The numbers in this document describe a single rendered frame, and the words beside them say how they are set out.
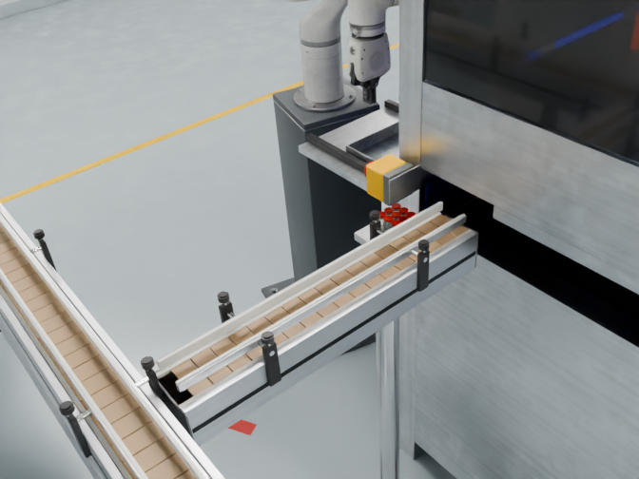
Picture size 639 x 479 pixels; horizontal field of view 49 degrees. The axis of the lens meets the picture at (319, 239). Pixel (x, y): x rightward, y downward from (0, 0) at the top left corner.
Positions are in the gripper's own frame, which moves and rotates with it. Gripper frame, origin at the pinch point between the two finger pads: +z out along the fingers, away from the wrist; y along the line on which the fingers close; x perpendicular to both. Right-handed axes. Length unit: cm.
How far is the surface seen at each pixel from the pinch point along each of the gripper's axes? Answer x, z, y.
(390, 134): 2.8, 15.7, 9.4
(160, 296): 91, 105, -33
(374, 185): -25.0, 5.5, -21.2
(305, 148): 14.3, 16.6, -10.3
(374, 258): -37, 12, -33
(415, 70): -27.5, -18.0, -12.1
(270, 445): 4, 105, -41
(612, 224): -73, -5, -12
